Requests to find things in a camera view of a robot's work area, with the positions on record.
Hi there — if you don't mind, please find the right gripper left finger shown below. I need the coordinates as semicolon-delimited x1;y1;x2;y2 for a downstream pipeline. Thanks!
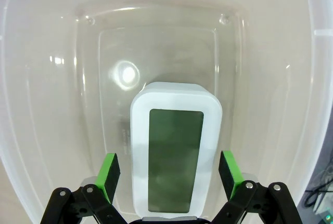
39;153;143;224

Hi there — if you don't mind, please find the white digital clock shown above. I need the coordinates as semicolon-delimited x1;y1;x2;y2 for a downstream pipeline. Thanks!
130;81;223;220

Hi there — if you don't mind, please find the clear plastic container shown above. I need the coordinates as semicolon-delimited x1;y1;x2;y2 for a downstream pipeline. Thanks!
0;0;333;224

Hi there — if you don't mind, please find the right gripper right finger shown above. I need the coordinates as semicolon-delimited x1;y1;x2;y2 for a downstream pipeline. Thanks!
207;150;304;224

